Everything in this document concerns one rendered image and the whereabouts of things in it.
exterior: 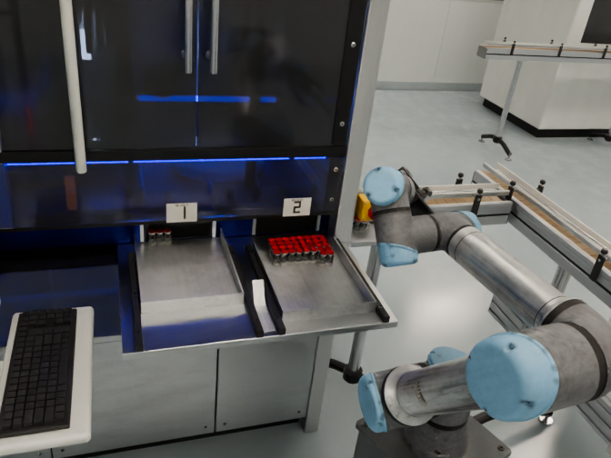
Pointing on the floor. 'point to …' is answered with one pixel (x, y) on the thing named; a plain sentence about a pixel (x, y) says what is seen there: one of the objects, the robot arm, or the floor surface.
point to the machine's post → (362, 107)
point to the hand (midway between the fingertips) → (420, 204)
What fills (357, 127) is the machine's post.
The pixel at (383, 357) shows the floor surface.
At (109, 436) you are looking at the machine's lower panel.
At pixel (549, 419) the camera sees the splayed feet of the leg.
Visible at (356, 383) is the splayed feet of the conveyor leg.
